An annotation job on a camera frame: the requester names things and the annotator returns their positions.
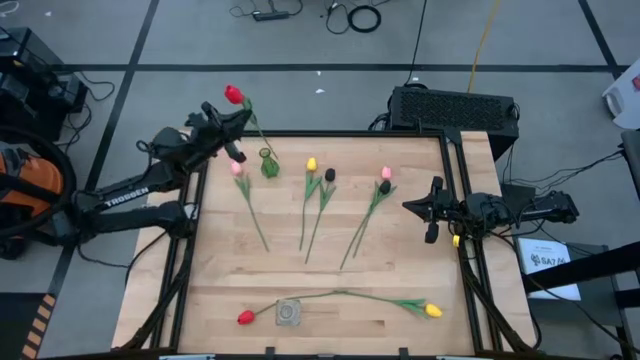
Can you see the white paper sign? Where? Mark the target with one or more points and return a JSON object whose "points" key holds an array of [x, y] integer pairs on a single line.
{"points": [[547, 275]]}

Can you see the orange vacuum cleaner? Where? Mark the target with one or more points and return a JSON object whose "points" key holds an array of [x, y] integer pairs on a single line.
{"points": [[64, 159]]}

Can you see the black power strip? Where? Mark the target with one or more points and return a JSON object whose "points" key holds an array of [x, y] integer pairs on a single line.
{"points": [[270, 15]]}

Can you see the green glass vase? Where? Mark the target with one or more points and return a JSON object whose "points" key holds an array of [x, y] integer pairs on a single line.
{"points": [[270, 169]]}

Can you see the dark grey side cart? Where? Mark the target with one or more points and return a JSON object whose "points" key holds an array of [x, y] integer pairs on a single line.
{"points": [[595, 320]]}

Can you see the clear cut-glass vase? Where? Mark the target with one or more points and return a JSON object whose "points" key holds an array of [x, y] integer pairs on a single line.
{"points": [[288, 312]]}

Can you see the black computer case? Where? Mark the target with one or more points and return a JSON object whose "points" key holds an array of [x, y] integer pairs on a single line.
{"points": [[450, 110]]}

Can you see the black equipment box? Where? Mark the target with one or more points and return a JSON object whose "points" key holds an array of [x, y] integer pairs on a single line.
{"points": [[30, 85]]}

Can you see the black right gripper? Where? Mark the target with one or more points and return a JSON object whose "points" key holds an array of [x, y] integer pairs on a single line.
{"points": [[450, 210]]}

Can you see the white plastic device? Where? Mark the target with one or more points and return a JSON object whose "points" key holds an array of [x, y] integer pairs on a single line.
{"points": [[625, 107]]}

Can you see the yellow artificial tulip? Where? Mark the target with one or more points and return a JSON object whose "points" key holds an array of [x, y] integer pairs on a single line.
{"points": [[433, 310], [311, 164]]}

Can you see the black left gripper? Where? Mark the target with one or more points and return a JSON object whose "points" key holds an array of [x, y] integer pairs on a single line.
{"points": [[212, 132]]}

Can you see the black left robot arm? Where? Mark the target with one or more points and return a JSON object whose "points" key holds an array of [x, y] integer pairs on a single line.
{"points": [[127, 195]]}

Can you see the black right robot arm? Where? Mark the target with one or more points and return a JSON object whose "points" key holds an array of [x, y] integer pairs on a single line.
{"points": [[550, 206]]}

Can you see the red artificial tulip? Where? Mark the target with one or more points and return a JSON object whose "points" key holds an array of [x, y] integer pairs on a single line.
{"points": [[234, 94]]}

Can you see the long green stem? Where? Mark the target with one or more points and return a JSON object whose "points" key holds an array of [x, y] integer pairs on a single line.
{"points": [[246, 317]]}

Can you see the pink artificial tulip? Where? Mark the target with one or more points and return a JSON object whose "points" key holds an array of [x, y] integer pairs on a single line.
{"points": [[236, 168], [386, 173]]}

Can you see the black aluminium table frame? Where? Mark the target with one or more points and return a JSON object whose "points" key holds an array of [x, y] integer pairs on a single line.
{"points": [[350, 134]]}

